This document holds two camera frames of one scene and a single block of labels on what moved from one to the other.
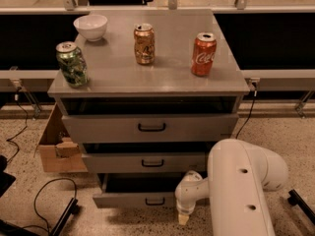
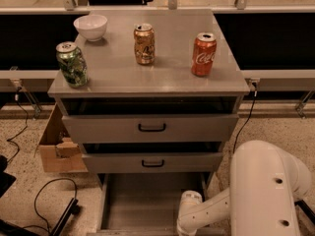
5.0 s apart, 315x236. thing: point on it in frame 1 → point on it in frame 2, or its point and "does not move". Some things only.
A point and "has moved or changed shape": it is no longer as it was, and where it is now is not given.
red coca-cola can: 204,53 does not move
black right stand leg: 295,200 does not move
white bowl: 92,27 does not move
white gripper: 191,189 → 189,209
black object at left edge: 6,180 does not move
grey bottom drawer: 137,191 has moved or changed shape
